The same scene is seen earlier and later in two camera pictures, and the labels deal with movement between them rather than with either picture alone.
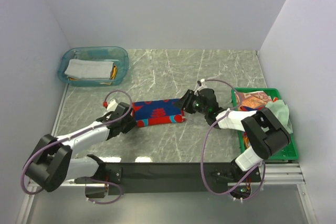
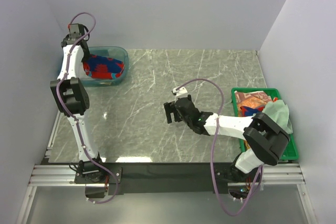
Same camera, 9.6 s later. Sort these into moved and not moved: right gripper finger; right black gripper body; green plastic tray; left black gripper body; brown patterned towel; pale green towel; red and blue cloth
Moved: red and blue cloth; right black gripper body; left black gripper body; right gripper finger
Not moved: brown patterned towel; pale green towel; green plastic tray
